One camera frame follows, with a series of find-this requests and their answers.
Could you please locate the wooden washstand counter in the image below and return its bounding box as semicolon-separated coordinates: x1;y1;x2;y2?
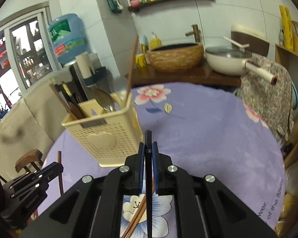
125;63;242;88

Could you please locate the blue water jug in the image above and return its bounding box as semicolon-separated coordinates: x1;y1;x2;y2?
48;13;88;64

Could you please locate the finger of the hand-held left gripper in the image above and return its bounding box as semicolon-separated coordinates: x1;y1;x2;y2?
2;162;64;192
11;178;50;200

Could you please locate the cream pan with lid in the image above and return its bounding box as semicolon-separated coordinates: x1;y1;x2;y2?
205;46;278;85

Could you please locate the brown white rice cooker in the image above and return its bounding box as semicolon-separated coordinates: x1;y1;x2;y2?
230;24;270;57

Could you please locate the glass storage jar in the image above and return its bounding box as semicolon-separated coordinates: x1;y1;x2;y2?
292;21;298;51

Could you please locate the woven pattern sink basin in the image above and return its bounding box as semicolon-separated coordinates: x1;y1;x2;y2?
145;43;204;73

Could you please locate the bronze faucet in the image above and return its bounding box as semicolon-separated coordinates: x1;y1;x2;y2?
184;24;201;44

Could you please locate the sliding glass window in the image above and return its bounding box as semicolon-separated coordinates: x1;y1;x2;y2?
0;1;62;122

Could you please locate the black chopstick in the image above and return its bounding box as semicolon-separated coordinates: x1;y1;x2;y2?
144;130;153;238
61;82;78;105

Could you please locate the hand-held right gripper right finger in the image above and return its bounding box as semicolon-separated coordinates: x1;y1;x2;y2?
151;141;276;238

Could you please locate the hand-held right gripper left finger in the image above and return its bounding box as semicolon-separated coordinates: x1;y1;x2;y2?
19;141;146;238

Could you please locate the clear bag of packets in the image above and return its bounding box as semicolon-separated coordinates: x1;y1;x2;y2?
276;159;298;238

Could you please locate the light blue basin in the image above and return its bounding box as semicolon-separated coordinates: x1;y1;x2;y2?
290;82;298;110

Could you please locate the water dispenser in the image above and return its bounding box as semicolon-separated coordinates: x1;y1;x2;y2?
69;62;90;102

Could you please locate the yellow soap pump bottle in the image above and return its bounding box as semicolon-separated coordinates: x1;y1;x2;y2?
149;32;162;50

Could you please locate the brown floral cloth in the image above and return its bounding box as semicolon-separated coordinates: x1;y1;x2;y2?
240;54;295;142

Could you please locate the teal plastic holder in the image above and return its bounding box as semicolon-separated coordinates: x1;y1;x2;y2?
82;66;107;86

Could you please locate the ornate handle metal spoon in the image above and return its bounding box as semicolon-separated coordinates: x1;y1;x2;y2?
96;87;118;113

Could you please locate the white rice spoon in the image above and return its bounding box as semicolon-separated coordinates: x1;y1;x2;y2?
223;36;250;50

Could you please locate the yellow wrapped roll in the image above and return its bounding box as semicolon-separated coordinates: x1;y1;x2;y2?
279;5;295;51

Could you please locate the green wall packet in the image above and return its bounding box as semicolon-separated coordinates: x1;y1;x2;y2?
105;0;125;13

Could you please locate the dark wooden chair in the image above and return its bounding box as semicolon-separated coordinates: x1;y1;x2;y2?
15;149;44;176

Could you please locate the purple floral tablecloth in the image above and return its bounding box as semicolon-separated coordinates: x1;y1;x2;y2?
37;82;287;238

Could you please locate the cream perforated utensil holder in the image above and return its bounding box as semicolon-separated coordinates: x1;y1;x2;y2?
61;92;143;168

